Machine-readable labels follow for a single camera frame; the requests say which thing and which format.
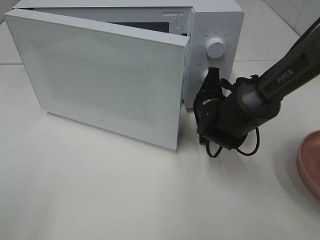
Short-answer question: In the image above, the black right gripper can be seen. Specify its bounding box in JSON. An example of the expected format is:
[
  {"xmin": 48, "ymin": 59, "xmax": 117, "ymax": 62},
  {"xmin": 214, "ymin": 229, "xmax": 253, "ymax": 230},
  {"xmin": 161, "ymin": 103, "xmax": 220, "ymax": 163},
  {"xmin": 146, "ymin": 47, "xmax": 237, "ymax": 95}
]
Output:
[{"xmin": 193, "ymin": 67, "xmax": 225, "ymax": 138}]

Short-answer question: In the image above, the white microwave door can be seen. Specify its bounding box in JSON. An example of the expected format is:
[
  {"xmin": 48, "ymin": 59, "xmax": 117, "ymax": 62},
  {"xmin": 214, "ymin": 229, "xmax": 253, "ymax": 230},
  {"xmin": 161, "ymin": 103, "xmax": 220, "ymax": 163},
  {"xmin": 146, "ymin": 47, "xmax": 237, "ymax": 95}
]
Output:
[{"xmin": 4, "ymin": 8, "xmax": 190, "ymax": 151}]

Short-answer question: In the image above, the pink round plate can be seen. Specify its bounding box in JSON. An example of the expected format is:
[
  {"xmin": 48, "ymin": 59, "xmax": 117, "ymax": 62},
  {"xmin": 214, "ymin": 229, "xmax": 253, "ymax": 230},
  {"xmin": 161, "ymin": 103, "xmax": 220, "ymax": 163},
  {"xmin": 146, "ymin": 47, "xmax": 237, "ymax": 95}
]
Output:
[{"xmin": 296, "ymin": 130, "xmax": 320, "ymax": 200}]

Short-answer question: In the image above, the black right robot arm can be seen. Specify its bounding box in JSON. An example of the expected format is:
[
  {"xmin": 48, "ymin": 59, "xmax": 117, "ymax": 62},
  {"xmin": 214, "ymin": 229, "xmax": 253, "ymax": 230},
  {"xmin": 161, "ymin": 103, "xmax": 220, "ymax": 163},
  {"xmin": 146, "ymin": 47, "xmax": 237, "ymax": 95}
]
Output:
[{"xmin": 193, "ymin": 20, "xmax": 320, "ymax": 141}]

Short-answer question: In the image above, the lower white control knob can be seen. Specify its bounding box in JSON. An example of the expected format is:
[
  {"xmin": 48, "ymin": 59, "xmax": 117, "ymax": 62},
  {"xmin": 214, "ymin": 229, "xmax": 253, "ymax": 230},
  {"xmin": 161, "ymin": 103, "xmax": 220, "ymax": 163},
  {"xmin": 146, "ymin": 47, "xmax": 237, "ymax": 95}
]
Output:
[{"xmin": 201, "ymin": 70, "xmax": 209, "ymax": 83}]

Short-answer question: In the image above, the white control knob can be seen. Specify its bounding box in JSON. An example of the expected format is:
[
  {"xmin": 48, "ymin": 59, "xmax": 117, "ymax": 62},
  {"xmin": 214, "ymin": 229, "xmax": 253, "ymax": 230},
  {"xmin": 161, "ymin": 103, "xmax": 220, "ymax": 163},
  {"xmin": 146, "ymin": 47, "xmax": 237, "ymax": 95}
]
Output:
[
  {"xmin": 205, "ymin": 36, "xmax": 226, "ymax": 59},
  {"xmin": 201, "ymin": 70, "xmax": 209, "ymax": 83}
]

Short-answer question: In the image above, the upper white control knob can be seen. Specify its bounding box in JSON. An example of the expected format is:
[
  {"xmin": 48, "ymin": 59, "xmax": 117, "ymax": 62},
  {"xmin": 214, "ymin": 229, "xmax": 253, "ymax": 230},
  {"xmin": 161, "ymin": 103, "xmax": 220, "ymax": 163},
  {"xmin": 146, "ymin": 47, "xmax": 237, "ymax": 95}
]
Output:
[{"xmin": 205, "ymin": 36, "xmax": 226, "ymax": 59}]

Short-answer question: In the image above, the white microwave oven body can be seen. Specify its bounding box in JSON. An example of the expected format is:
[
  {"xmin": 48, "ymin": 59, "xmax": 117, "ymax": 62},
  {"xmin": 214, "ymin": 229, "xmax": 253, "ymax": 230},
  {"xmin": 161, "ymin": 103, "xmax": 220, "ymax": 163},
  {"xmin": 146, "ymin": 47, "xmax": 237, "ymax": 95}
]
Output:
[{"xmin": 5, "ymin": 0, "xmax": 244, "ymax": 108}]

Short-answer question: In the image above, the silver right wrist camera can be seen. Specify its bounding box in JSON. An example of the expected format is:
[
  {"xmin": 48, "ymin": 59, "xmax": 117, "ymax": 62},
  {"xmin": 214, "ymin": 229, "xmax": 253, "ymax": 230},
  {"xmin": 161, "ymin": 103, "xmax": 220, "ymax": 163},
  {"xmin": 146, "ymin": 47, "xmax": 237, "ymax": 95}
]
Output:
[{"xmin": 199, "ymin": 130, "xmax": 247, "ymax": 150}]

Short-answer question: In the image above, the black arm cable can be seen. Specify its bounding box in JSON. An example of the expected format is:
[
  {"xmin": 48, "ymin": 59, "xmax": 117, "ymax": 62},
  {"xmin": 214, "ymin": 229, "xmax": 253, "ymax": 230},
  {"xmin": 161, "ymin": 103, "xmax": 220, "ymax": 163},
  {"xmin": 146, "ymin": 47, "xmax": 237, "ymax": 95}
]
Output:
[{"xmin": 204, "ymin": 76, "xmax": 262, "ymax": 159}]

